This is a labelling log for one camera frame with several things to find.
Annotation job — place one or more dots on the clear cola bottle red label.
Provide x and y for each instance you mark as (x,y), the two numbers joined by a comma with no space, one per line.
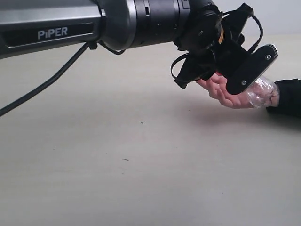
(261,93)

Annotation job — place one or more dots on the person's open hand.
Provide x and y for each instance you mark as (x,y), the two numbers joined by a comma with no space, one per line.
(230,96)

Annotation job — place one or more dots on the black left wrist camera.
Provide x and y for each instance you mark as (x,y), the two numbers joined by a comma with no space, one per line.
(251,69)

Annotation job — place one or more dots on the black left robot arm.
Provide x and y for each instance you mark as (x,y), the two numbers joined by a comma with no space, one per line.
(28,26)

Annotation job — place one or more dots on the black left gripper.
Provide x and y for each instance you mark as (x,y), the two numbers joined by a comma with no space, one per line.
(210,46)

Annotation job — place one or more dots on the black sleeved forearm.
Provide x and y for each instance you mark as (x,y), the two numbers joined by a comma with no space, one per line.
(289,98)

